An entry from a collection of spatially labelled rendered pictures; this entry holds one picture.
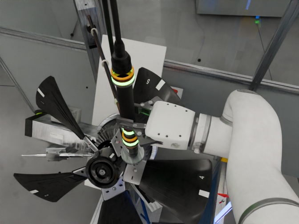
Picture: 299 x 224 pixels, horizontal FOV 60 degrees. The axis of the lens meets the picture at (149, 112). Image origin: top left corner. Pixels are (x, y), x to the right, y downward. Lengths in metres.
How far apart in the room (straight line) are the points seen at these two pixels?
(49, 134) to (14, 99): 1.76
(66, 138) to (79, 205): 1.14
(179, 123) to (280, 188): 0.27
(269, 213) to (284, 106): 1.31
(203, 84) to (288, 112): 0.51
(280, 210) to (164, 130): 0.30
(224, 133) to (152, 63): 0.55
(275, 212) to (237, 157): 0.13
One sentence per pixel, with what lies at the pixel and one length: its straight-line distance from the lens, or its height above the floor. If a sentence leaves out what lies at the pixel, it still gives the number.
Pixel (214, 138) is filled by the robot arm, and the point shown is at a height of 1.56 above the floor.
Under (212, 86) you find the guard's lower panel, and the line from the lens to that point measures 1.53.
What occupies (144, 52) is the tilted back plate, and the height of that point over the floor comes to 1.34.
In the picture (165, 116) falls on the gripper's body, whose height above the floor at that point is 1.55.
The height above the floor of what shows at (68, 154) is 1.10.
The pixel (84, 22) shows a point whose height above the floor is 1.39.
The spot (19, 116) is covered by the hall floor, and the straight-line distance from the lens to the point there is 2.72.
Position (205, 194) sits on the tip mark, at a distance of 0.90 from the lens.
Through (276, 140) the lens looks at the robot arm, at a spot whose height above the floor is 1.66.
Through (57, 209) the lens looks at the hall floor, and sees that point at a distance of 2.21.
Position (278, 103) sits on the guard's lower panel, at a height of 0.87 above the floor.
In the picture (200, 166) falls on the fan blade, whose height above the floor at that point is 1.21.
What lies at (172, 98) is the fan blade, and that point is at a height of 1.42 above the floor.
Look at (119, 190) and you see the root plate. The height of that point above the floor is 1.09.
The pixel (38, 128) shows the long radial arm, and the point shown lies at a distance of 1.15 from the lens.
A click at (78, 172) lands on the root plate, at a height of 1.16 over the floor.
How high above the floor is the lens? 2.04
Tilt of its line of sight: 56 degrees down
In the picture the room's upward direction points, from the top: straight up
